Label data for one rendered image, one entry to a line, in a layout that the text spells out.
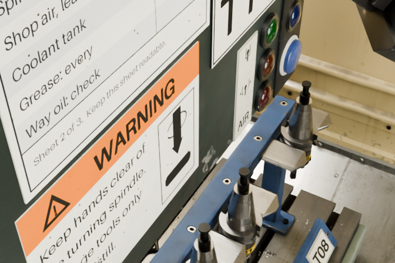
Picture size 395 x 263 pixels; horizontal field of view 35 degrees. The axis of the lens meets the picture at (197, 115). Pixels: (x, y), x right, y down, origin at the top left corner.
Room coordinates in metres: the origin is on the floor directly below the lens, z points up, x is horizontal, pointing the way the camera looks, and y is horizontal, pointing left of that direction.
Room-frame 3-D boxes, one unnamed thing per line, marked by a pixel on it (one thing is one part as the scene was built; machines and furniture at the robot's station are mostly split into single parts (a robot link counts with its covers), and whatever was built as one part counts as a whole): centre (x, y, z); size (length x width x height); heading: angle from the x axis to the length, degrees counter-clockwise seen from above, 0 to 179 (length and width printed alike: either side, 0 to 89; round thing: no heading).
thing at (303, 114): (0.77, -0.17, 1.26); 0.04 x 0.04 x 0.07
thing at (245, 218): (0.58, -0.06, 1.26); 0.04 x 0.04 x 0.07
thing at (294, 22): (0.43, -0.08, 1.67); 0.02 x 0.01 x 0.02; 150
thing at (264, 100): (0.39, -0.05, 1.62); 0.02 x 0.01 x 0.02; 150
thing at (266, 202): (0.63, -0.09, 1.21); 0.07 x 0.05 x 0.01; 60
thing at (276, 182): (0.84, -0.15, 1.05); 0.10 x 0.05 x 0.30; 60
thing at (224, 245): (0.53, -0.04, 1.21); 0.07 x 0.05 x 0.01; 60
